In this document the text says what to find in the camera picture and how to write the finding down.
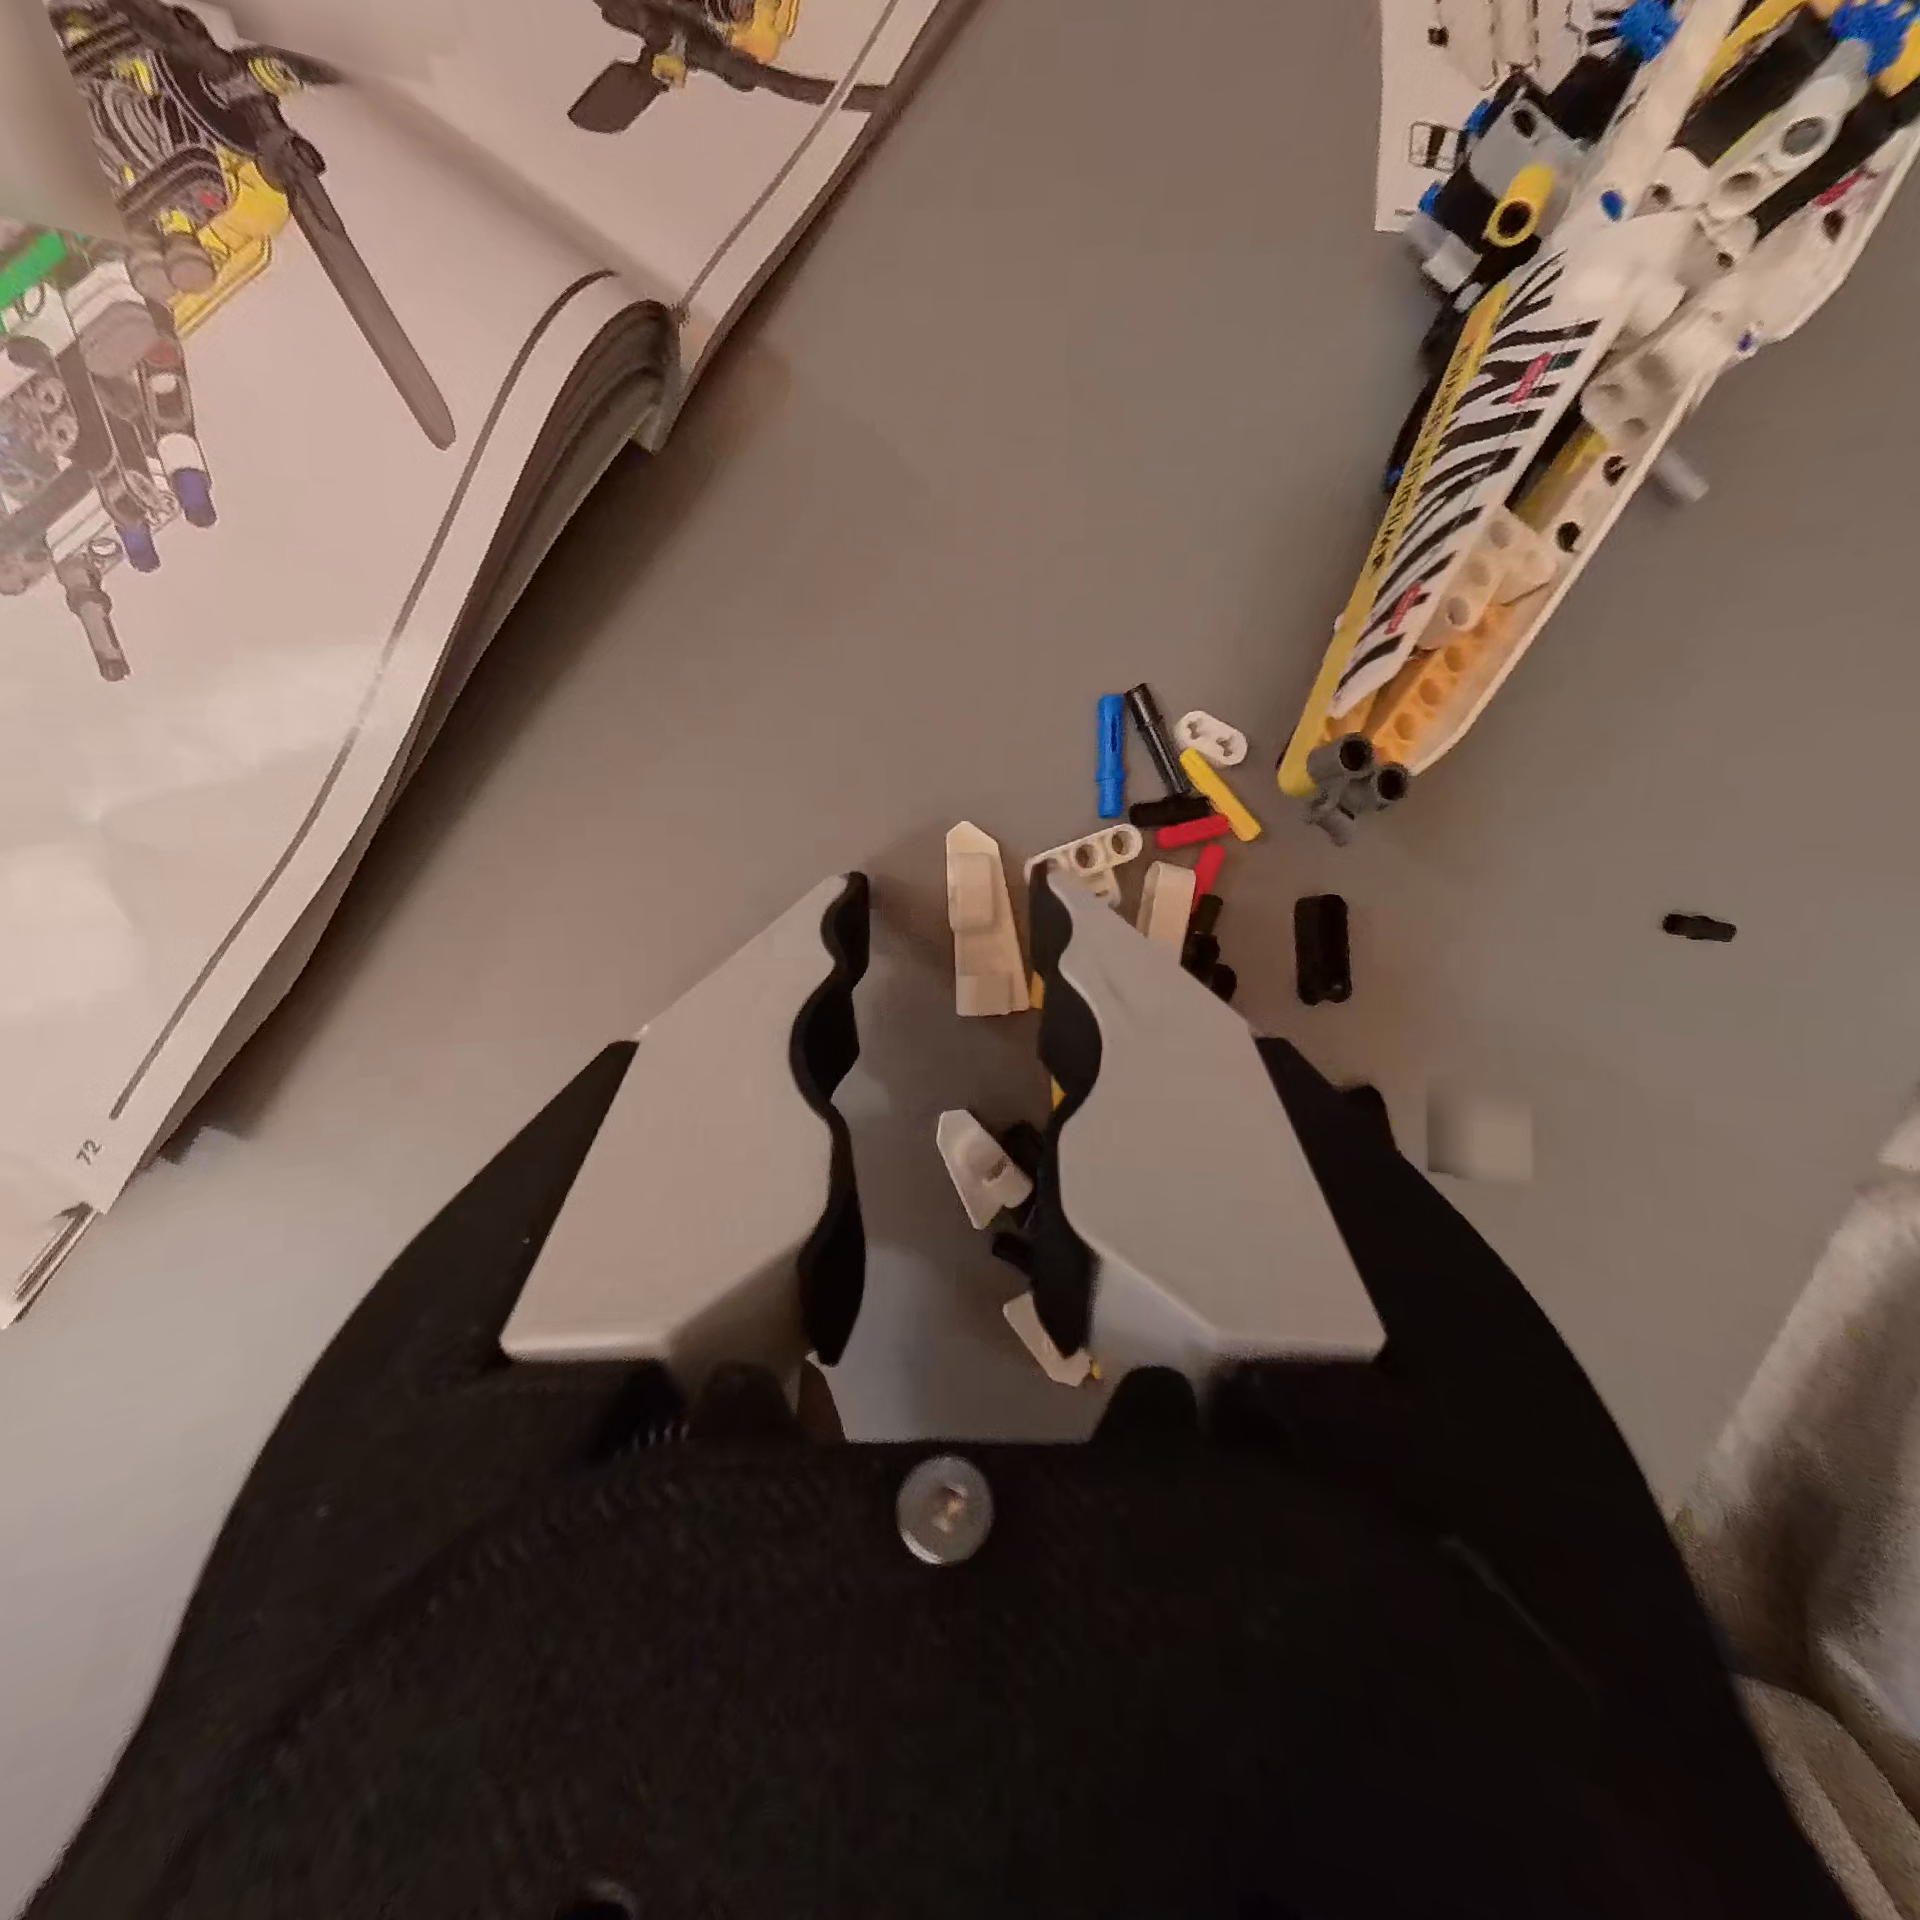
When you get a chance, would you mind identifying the beige cloth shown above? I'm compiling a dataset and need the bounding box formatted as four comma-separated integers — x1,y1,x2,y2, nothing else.
1671,1104,1920,1920

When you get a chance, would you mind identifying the pile of small lego pieces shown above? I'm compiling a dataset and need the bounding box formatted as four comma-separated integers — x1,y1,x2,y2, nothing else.
939,682,1271,1389

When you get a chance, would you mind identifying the lego instruction booklet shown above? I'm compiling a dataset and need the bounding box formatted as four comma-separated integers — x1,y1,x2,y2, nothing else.
0,0,979,1330

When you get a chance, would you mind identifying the zebra sticker sheet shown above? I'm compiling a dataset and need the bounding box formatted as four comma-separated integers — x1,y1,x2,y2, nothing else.
1374,0,1654,236

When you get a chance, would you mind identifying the zebra striped lego plane model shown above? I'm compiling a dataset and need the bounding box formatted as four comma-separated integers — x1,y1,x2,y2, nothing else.
1275,0,1920,851

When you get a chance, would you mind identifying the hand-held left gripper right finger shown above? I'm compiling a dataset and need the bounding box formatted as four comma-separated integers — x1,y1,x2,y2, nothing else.
1028,867,1387,1370

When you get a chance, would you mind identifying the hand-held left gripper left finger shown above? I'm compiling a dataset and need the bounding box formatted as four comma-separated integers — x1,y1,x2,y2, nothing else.
498,871,874,1370

